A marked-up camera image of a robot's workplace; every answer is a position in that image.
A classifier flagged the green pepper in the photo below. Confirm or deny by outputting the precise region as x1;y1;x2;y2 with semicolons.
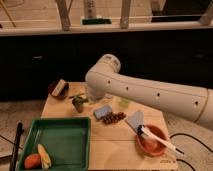
72;96;88;104

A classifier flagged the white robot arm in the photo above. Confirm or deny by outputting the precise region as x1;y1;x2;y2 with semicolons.
85;54;213;131

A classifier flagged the white cup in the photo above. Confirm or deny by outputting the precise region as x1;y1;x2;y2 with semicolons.
104;94;113;99

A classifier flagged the green plastic cup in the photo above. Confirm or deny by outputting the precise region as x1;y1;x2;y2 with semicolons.
119;98;130;108

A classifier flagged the metal cup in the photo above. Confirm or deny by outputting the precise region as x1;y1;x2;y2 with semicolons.
72;103;84;113

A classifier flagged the blue sponge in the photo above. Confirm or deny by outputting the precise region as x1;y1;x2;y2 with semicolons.
94;105;112;120

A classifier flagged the bunch of brown grapes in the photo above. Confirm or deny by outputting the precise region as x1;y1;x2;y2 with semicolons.
101;112;126;124

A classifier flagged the dark brown bowl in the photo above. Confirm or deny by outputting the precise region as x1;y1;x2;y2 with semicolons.
48;79;69;100

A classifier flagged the grey cloth piece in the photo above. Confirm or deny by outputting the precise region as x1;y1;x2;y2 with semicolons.
126;111;143;131

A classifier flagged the bread slice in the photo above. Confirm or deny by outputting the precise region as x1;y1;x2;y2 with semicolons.
51;79;67;97

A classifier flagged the green brush block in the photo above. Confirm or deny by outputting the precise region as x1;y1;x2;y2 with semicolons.
82;18;112;25

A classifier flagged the green plastic tray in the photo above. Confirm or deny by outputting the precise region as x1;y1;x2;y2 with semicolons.
17;117;91;171

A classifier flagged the red bowl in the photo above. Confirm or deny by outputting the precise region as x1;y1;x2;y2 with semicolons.
136;124;167;157

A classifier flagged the black pole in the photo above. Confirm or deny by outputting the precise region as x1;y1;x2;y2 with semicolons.
9;122;24;171

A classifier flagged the orange fruit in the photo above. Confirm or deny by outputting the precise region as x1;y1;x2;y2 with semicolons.
24;153;41;169

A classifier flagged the black cable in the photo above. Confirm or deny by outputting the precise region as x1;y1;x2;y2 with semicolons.
169;132;213;171

